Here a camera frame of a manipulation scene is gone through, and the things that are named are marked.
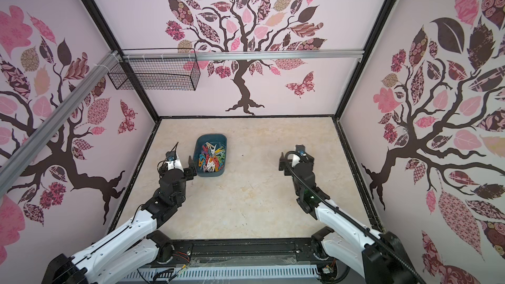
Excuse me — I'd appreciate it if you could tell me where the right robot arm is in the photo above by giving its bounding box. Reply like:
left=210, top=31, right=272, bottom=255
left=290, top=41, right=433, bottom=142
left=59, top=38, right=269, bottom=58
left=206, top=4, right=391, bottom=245
left=279, top=145, right=423, bottom=283

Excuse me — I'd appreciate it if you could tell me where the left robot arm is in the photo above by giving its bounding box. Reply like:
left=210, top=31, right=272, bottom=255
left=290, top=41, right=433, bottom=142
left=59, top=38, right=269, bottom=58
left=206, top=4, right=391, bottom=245
left=42, top=151, right=197, bottom=283

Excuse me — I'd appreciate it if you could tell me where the dark teal storage box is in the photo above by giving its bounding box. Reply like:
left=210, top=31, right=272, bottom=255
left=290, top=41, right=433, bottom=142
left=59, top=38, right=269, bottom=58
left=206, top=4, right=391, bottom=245
left=193, top=133, right=228, bottom=177

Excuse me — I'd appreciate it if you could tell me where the right black corrugated cable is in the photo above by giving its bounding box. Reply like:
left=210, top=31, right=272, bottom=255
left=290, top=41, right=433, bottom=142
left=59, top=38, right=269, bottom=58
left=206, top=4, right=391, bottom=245
left=283, top=150, right=427, bottom=284

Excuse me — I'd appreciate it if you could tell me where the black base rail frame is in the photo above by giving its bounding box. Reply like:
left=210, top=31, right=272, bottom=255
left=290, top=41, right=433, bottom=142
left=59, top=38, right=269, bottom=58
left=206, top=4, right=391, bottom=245
left=73, top=236, right=415, bottom=284

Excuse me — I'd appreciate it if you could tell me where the white slotted cable duct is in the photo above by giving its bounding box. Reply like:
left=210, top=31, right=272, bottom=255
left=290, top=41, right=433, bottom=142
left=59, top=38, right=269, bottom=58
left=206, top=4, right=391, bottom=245
left=120, top=265, right=320, bottom=283

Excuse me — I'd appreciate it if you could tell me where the back aluminium rail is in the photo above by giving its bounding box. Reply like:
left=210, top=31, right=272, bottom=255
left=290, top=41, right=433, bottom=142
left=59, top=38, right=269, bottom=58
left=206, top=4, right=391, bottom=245
left=122, top=49, right=364, bottom=61

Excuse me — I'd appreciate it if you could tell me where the aluminium rail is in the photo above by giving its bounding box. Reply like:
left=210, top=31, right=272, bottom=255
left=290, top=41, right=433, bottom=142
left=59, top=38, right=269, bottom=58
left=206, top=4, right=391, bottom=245
left=122, top=49, right=364, bottom=61
left=1, top=51, right=120, bottom=195

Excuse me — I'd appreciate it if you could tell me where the black wire basket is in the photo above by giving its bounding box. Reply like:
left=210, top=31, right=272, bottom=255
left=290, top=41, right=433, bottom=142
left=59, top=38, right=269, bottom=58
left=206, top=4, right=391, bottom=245
left=108, top=47, right=201, bottom=91

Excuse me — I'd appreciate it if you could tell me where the left aluminium rail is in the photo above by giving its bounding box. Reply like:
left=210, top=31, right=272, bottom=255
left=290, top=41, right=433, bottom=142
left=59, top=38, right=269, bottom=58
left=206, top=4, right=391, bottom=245
left=1, top=51, right=120, bottom=195

